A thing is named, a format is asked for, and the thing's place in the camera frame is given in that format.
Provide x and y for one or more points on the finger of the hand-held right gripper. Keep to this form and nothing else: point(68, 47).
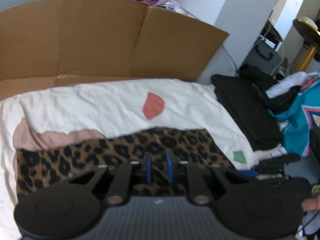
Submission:
point(270, 175)
point(287, 160)

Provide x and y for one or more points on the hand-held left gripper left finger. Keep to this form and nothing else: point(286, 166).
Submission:
point(148, 167)

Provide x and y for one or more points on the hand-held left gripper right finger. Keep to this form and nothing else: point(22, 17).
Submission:
point(169, 168)

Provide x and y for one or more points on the leopard print skirt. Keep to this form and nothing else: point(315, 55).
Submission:
point(125, 147)

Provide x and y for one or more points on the folded black clothes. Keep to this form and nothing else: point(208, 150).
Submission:
point(245, 110)

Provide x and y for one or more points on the person's right hand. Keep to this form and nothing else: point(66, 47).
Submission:
point(311, 204)

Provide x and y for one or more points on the teal printed garment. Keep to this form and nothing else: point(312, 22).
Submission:
point(295, 130)

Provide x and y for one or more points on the white cloth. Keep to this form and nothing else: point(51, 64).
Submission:
point(287, 82)

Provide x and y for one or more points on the cream printed blanket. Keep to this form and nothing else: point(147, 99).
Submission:
point(100, 105)

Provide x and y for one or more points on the crumpled black cloth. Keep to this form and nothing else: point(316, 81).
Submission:
point(257, 75)

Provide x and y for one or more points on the grey suitcase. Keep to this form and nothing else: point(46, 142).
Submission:
point(257, 62)

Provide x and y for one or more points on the round black gold table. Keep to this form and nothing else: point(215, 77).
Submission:
point(306, 30)

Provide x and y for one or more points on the flat cardboard sheet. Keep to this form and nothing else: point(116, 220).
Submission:
point(87, 42)

